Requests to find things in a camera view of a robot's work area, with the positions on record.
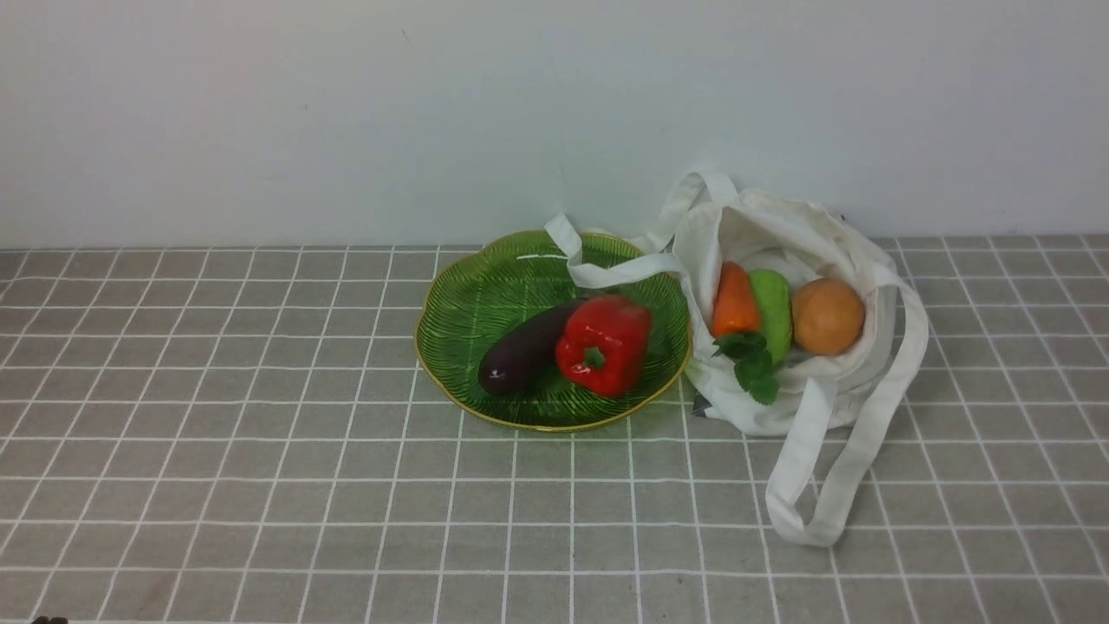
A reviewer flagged green leaf-shaped glass plate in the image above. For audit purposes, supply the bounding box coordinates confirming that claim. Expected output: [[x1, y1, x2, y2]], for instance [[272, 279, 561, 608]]
[[415, 231, 692, 432]]

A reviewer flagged green cucumber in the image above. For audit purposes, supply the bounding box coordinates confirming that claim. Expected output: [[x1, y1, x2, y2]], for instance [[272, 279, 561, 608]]
[[749, 269, 793, 367]]

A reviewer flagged white cloth tote bag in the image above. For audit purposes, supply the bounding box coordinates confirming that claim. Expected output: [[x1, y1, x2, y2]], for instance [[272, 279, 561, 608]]
[[545, 171, 930, 548]]

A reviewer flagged grey checked tablecloth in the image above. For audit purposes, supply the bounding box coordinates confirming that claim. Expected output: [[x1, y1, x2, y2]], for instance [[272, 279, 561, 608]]
[[1, 236, 1108, 623]]

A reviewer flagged orange carrot with green leaves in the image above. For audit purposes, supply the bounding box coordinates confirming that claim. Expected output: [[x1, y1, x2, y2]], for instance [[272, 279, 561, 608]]
[[710, 262, 780, 406]]

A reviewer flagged red bell pepper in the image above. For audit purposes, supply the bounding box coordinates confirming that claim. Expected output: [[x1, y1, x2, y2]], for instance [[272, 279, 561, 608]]
[[555, 295, 652, 398]]

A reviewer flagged round brown potato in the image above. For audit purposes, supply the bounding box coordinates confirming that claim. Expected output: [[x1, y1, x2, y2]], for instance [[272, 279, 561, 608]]
[[791, 277, 865, 356]]

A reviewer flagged dark purple eggplant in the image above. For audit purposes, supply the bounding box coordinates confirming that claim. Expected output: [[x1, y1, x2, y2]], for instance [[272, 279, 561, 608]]
[[477, 297, 587, 396]]

